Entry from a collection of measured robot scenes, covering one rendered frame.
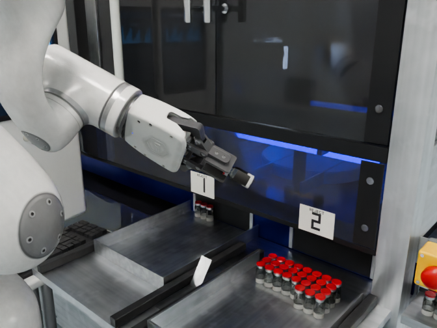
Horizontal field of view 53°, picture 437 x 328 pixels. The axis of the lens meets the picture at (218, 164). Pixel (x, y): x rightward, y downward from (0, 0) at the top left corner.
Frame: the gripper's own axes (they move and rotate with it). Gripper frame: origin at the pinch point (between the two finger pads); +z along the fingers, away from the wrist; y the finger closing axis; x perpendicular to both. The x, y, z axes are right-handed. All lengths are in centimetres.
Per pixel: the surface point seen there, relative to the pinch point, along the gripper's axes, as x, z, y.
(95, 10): 52, -57, -38
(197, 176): 22.5, -5.5, -44.3
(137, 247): 1, -10, -53
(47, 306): -13, -33, -116
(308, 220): 15.4, 22.1, -25.7
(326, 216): 15.9, 24.3, -21.5
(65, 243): -3, -30, -70
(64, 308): -5, -35, -155
